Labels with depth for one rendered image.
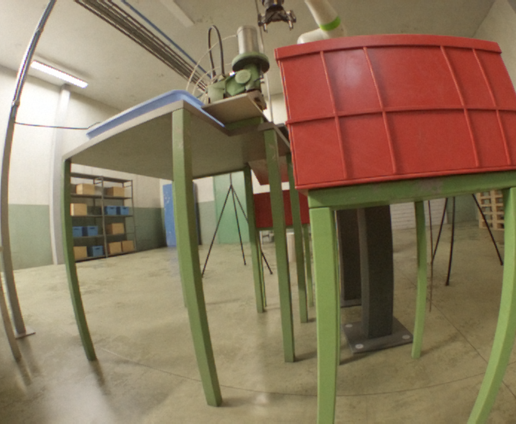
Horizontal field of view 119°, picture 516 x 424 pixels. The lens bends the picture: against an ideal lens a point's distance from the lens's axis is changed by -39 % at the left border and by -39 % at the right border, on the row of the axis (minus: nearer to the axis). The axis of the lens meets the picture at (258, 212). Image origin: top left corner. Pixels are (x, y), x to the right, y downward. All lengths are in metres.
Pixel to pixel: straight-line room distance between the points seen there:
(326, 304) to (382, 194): 0.17
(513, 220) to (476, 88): 0.20
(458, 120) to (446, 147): 0.05
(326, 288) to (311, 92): 0.27
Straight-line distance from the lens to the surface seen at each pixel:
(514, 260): 0.45
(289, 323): 0.98
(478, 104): 0.42
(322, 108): 0.35
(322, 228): 0.33
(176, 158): 0.70
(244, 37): 1.57
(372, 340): 1.18
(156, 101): 0.94
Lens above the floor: 0.59
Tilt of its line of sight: 2 degrees up
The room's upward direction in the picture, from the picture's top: 5 degrees counter-clockwise
